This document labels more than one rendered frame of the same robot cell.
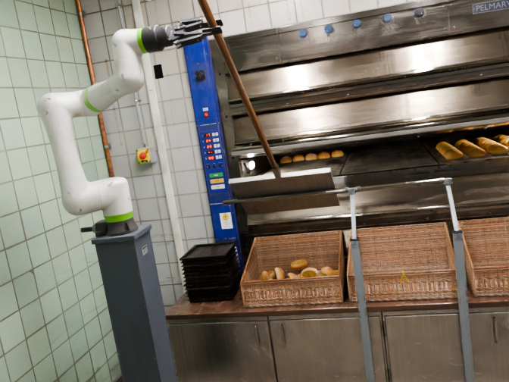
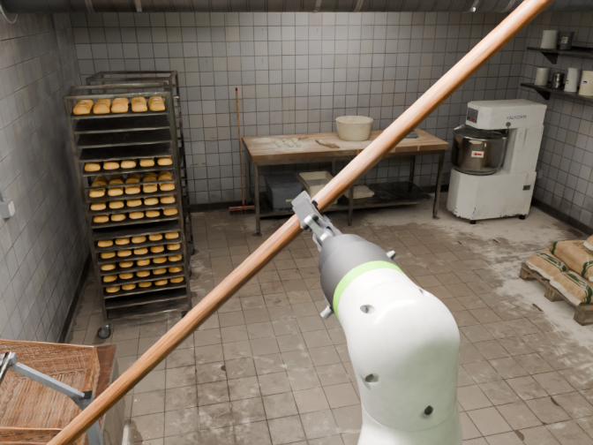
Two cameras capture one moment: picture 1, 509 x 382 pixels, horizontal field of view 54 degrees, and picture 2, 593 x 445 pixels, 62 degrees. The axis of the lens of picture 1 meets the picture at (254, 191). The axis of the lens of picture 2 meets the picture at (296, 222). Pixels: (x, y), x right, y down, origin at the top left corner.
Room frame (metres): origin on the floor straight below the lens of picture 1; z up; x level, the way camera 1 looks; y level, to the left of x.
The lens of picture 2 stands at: (2.26, 0.71, 2.27)
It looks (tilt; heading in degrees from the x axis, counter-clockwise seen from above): 23 degrees down; 242
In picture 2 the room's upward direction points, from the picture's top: straight up
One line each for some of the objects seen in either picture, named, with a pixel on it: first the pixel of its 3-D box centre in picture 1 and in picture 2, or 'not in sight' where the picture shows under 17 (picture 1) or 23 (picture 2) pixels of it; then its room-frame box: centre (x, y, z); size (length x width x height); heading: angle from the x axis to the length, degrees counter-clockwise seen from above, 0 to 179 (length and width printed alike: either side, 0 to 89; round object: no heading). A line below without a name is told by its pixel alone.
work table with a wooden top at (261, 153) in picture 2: not in sight; (341, 177); (-0.75, -3.91, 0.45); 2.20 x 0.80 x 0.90; 165
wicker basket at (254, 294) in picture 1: (295, 267); not in sight; (2.82, -0.17, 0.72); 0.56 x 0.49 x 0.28; 76
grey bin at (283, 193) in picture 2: not in sight; (282, 191); (-0.07, -4.09, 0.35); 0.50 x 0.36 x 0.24; 75
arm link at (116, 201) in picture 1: (113, 198); not in sight; (2.23, 0.63, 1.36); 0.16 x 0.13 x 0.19; 128
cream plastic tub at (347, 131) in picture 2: not in sight; (354, 128); (-0.91, -3.95, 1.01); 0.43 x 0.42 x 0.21; 165
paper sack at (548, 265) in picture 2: not in sight; (567, 262); (-1.63, -1.59, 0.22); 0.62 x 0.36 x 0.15; 170
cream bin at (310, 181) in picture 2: not in sight; (318, 188); (-0.48, -3.98, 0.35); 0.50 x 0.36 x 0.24; 77
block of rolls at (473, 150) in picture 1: (479, 145); not in sight; (3.21, -1.47, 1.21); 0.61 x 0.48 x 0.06; 165
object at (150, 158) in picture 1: (145, 155); not in sight; (3.27, 0.66, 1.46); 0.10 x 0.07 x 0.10; 75
